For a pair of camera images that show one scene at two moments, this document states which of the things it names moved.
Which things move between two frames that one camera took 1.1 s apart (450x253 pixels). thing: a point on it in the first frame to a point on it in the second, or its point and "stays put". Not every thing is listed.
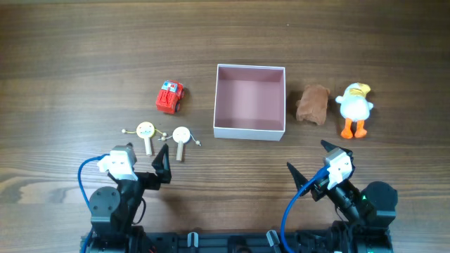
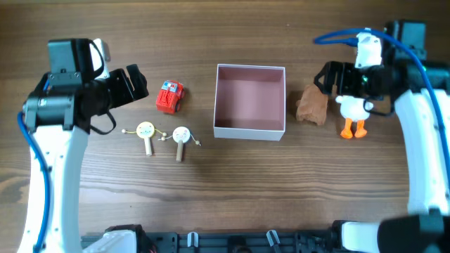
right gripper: [319, 190] to [344, 79]
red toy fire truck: [169, 96] stays put
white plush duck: [355, 108] stays put
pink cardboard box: [250, 102] stays put
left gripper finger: [162, 165] to [138, 81]
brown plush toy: [313, 104] stays put
